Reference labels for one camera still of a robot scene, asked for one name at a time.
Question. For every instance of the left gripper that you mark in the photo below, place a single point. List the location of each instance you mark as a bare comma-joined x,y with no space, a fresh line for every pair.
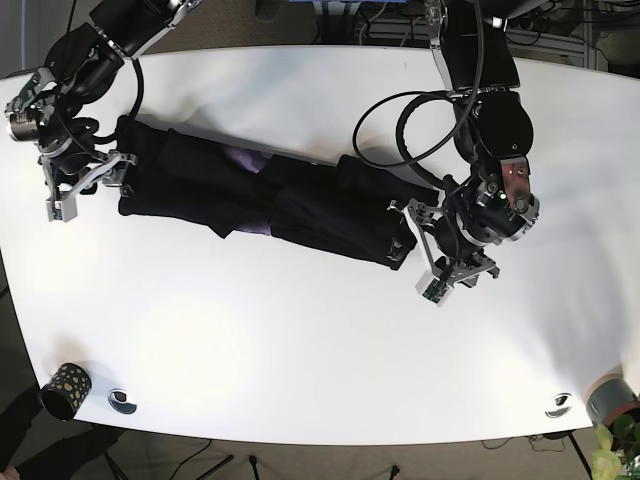
447,263

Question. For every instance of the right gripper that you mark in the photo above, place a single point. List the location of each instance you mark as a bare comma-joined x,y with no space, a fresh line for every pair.
110,170

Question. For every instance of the black printed T-shirt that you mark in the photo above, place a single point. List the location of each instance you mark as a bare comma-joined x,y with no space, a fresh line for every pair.
349,209

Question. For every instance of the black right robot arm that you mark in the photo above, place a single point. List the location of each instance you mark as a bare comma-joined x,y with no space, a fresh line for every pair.
79,69

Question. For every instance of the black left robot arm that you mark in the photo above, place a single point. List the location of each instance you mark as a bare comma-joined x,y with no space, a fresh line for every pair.
481,166

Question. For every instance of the right silver table grommet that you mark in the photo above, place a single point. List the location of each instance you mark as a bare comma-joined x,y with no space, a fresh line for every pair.
559,405

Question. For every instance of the silver table grommet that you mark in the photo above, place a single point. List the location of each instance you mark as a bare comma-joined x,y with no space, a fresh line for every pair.
119,400
559,405

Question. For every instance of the black dotted cup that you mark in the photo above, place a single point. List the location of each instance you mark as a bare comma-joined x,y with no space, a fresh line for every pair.
66,391

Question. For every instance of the left silver table grommet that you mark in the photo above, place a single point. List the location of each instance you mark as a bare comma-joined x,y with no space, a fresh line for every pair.
119,400

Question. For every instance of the grey plant pot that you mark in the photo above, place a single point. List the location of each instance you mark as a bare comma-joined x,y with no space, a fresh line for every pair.
609,398

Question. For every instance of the green potted plant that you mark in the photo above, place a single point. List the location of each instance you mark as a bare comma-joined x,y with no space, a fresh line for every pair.
617,455

